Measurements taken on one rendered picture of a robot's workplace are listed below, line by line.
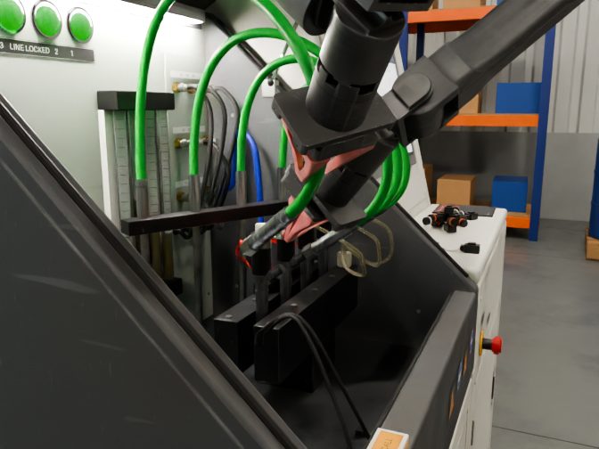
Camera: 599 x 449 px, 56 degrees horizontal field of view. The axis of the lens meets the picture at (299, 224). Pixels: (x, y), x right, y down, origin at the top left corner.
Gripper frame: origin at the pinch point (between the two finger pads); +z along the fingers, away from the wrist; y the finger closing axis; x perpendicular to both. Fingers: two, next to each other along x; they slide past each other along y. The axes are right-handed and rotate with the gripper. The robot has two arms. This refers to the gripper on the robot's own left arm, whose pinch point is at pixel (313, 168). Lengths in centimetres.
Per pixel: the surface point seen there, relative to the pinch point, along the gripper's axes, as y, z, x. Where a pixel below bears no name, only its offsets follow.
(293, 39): -1.0, -8.4, -10.1
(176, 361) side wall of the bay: 20.8, -2.5, 14.5
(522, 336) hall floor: -194, 227, 8
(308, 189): 1.6, 0.3, 2.0
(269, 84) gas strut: -19, 29, -38
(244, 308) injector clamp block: 4.4, 29.8, 1.2
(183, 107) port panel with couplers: -3, 34, -42
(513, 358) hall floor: -167, 210, 16
